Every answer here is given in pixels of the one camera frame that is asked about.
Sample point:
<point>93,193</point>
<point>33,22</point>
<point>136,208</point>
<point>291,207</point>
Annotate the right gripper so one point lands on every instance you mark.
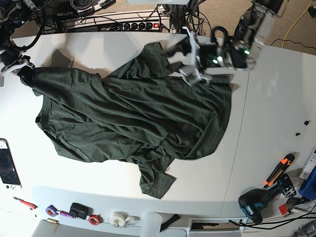
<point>14,61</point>

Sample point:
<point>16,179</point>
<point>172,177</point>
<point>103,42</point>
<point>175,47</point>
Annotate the dark green t-shirt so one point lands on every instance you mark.
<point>140,113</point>

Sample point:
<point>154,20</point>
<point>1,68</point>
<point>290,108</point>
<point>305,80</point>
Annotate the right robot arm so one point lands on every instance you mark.
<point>13,15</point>

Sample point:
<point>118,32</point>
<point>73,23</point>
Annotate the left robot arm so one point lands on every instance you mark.
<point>239,51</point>

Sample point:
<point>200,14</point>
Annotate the black power strip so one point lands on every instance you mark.
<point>122,27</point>

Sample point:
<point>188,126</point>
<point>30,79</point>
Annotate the white handheld game console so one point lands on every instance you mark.
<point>8,173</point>

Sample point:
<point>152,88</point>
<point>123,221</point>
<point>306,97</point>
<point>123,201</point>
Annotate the red screwdriver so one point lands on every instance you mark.
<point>28,204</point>

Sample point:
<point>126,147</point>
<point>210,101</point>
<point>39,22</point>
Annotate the orange black utility knife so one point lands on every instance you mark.
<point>278,170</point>

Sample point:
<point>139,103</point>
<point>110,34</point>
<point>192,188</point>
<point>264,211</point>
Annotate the purple tape roll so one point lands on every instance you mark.
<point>51,211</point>

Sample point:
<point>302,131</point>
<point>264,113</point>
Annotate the teal black power drill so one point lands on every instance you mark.
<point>254,201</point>

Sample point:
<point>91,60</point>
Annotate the white tape dispenser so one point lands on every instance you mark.
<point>122,219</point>

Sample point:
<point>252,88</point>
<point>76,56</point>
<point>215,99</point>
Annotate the red tape roll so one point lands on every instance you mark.
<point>94,220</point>

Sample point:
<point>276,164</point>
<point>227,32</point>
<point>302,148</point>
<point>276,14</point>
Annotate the red square tag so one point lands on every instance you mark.
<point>284,209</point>

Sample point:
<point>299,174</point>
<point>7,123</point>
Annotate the blue box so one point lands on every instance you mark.
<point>308,187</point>

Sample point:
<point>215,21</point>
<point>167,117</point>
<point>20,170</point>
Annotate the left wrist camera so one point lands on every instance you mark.
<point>190,75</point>

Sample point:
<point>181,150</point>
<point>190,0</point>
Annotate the black action camera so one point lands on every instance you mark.
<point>78,210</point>

